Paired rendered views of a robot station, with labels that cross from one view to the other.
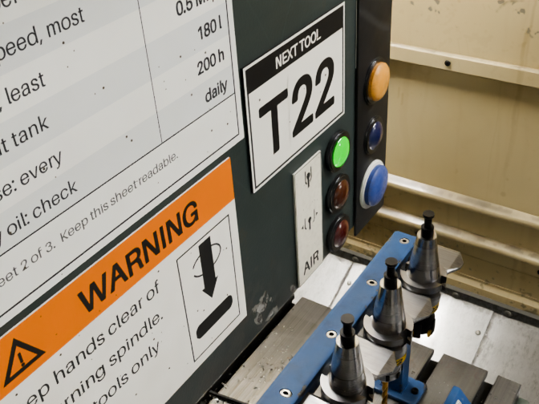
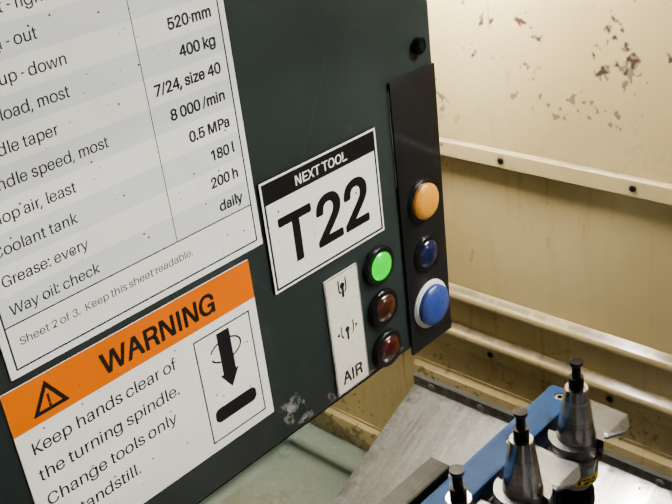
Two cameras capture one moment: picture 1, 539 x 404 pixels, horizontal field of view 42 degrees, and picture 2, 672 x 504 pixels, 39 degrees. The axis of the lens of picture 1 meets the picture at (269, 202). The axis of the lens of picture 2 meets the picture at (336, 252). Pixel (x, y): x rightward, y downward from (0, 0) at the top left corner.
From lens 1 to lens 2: 22 cm
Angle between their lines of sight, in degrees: 12
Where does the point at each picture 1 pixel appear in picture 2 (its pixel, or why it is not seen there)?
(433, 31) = (615, 151)
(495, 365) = not seen: outside the picture
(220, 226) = (239, 320)
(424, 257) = (573, 414)
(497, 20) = not seen: outside the picture
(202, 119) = (217, 224)
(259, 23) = (275, 147)
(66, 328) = (87, 382)
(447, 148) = (639, 292)
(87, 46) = (110, 165)
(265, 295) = (297, 396)
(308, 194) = (343, 303)
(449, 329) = not seen: outside the picture
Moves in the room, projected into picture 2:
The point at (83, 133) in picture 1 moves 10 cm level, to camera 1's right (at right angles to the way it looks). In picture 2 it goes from (106, 228) to (311, 219)
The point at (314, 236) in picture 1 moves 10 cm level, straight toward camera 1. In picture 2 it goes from (354, 346) to (322, 445)
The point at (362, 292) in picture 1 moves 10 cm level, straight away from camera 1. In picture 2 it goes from (497, 451) to (509, 399)
